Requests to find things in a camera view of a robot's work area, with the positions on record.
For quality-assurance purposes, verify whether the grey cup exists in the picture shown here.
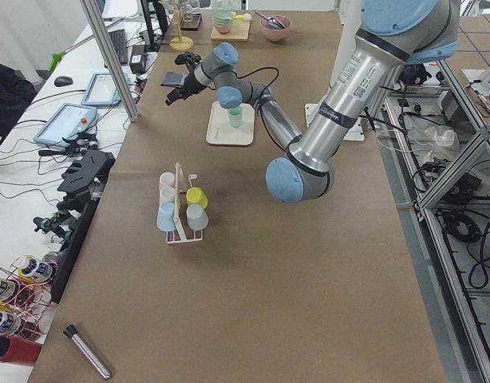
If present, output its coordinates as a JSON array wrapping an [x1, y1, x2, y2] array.
[[186, 203, 209, 231]]

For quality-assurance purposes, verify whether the white translucent cup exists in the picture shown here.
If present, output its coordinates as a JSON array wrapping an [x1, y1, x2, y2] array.
[[160, 186, 176, 205]]

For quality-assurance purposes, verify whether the metal scoop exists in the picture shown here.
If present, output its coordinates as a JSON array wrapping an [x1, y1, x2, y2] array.
[[254, 10, 286, 30]]

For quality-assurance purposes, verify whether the light blue cup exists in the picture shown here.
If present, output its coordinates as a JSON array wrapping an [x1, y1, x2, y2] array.
[[156, 201, 176, 232]]

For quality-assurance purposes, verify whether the aluminium frame post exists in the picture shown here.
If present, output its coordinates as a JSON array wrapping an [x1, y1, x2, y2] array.
[[80, 0, 139, 122]]

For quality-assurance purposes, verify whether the person in black jacket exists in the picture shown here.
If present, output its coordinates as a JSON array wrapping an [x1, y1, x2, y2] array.
[[0, 64, 37, 139]]

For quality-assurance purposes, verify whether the red cylinder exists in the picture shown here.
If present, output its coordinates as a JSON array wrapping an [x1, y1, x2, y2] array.
[[0, 336, 42, 366]]

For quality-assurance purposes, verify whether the white tray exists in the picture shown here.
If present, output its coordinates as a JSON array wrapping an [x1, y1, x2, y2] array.
[[206, 101, 255, 147]]

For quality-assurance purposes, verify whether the pink cup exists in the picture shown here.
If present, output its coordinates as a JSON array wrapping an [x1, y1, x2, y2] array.
[[159, 172, 176, 192]]

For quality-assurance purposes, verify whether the mint green bowl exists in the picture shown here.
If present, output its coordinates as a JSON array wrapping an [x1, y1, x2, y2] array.
[[212, 10, 234, 34]]

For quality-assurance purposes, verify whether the pink bowl with ice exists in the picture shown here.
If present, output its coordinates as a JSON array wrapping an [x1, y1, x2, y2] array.
[[260, 15, 291, 42]]

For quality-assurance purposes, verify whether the black computer mouse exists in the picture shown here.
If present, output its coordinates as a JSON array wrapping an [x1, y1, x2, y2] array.
[[54, 76, 73, 87]]

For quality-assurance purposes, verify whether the upper teach pendant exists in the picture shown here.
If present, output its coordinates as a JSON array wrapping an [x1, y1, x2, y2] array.
[[33, 103, 97, 148]]

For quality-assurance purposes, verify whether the wooden cutting board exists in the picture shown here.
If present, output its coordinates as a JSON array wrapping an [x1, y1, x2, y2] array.
[[211, 20, 251, 42]]

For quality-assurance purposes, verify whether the black keyboard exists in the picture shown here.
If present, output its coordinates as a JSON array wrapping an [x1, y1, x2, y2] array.
[[109, 29, 128, 65]]

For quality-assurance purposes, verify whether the yellow cup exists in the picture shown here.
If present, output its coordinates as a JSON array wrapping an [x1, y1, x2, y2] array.
[[186, 187, 208, 209]]

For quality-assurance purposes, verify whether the wooden rack handle bar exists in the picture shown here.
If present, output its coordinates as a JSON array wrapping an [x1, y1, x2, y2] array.
[[173, 163, 181, 225]]

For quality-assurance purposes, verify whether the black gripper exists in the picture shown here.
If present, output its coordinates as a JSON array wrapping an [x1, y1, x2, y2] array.
[[165, 51, 205, 105]]

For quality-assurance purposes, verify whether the black monitor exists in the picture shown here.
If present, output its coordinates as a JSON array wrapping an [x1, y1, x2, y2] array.
[[139, 0, 168, 52]]

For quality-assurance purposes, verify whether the green cup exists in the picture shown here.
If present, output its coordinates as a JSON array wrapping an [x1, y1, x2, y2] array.
[[227, 105, 243, 128]]

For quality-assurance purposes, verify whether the wooden mug tree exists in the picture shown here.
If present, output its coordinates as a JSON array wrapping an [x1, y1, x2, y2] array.
[[168, 1, 193, 51]]

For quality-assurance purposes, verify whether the white wire cup rack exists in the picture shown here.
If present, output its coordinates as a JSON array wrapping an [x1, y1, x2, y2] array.
[[165, 166, 204, 244]]

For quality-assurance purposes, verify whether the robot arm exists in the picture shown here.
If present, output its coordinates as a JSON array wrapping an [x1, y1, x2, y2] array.
[[165, 0, 460, 203]]

